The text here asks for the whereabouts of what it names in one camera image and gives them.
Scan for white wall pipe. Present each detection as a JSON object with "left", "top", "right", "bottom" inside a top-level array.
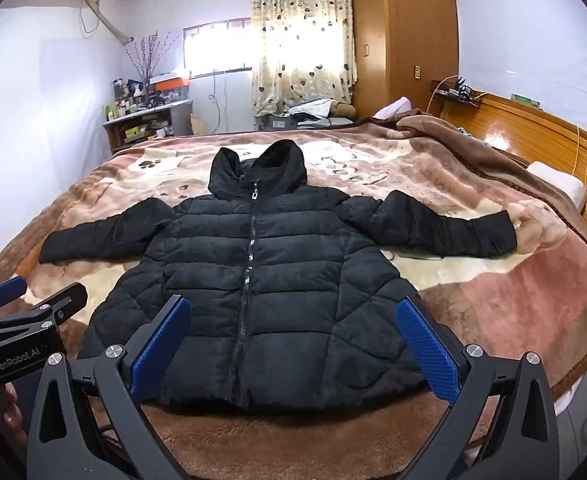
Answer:
[{"left": 76, "top": 0, "right": 134, "bottom": 45}]

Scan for person's left hand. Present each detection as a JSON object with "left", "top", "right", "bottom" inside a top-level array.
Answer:
[{"left": 1, "top": 381, "right": 28, "bottom": 443}]

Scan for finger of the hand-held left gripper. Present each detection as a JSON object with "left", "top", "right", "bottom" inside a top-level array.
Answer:
[
  {"left": 0, "top": 275, "right": 28, "bottom": 320},
  {"left": 32, "top": 282, "right": 89, "bottom": 322}
]

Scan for dried flower branches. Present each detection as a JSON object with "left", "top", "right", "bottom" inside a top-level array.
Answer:
[{"left": 124, "top": 30, "right": 182, "bottom": 86}]

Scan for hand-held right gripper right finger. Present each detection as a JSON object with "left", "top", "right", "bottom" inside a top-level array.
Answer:
[{"left": 395, "top": 296, "right": 560, "bottom": 480}]

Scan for printed plush blanket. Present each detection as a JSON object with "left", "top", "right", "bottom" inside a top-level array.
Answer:
[{"left": 0, "top": 115, "right": 587, "bottom": 480}]

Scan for white cloth pile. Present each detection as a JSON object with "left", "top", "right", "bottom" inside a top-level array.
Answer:
[{"left": 288, "top": 100, "right": 334, "bottom": 117}]

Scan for orange and white box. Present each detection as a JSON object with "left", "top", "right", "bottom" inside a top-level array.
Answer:
[{"left": 148, "top": 72, "right": 190, "bottom": 92}]

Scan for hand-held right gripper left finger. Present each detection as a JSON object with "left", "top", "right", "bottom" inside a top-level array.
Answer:
[{"left": 26, "top": 294, "right": 193, "bottom": 480}]

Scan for black power strip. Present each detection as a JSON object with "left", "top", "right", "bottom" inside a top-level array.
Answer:
[{"left": 433, "top": 77, "right": 479, "bottom": 108}]

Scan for wooden wardrobe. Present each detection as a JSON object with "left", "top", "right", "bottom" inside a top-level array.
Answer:
[{"left": 348, "top": 0, "right": 460, "bottom": 120}]

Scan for patterned curtain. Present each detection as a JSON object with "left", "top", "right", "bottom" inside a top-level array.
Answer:
[{"left": 250, "top": 0, "right": 357, "bottom": 118}]

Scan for window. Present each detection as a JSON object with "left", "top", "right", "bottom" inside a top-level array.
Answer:
[{"left": 182, "top": 19, "right": 254, "bottom": 80}]

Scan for white pillow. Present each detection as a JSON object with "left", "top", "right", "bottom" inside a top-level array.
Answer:
[{"left": 526, "top": 161, "right": 587, "bottom": 213}]

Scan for black puffer jacket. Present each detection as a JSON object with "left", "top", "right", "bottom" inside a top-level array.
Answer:
[{"left": 38, "top": 140, "right": 518, "bottom": 409}]

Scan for wooden headboard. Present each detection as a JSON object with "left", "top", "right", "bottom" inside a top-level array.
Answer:
[{"left": 443, "top": 91, "right": 587, "bottom": 241}]

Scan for cluttered shelf cabinet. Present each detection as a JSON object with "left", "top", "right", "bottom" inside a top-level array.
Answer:
[{"left": 102, "top": 99, "right": 195, "bottom": 156}]

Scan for yellow cable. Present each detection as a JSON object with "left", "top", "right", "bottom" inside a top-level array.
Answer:
[
  {"left": 573, "top": 122, "right": 587, "bottom": 238},
  {"left": 426, "top": 76, "right": 461, "bottom": 113}
]

